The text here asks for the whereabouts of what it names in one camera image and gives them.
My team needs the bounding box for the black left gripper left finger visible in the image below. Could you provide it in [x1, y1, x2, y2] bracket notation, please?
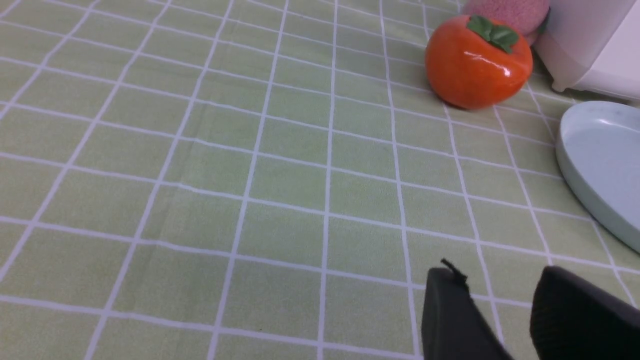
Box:
[422, 259, 513, 360]

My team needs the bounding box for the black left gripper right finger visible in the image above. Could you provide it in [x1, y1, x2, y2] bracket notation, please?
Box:
[530, 265, 640, 360]

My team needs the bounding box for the white toaster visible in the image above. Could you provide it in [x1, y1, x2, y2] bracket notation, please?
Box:
[534, 0, 640, 103]

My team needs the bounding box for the light blue plate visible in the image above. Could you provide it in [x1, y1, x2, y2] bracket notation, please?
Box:
[555, 100, 640, 252]

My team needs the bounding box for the orange persimmon toy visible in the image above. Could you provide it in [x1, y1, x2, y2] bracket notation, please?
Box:
[424, 14, 533, 110]

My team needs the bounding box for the pink peach toy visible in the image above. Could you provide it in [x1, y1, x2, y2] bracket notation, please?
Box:
[461, 0, 550, 46]

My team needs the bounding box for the green checkered tablecloth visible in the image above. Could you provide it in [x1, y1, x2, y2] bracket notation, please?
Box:
[0, 0, 639, 360]

